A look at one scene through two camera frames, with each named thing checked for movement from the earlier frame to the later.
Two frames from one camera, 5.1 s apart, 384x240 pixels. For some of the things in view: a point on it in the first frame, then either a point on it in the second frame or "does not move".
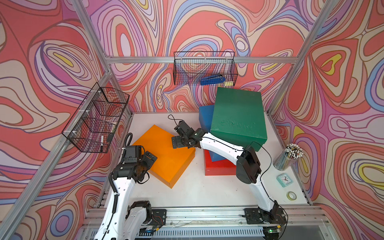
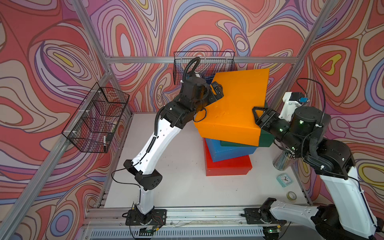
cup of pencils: x=291 y=153 does not move
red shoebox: x=221 y=167 does not move
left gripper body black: x=146 y=162 → x=212 y=98
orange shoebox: x=171 y=162 → x=232 y=116
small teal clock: x=284 y=179 does not move
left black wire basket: x=91 y=128 does not move
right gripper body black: x=181 y=142 → x=276 y=127
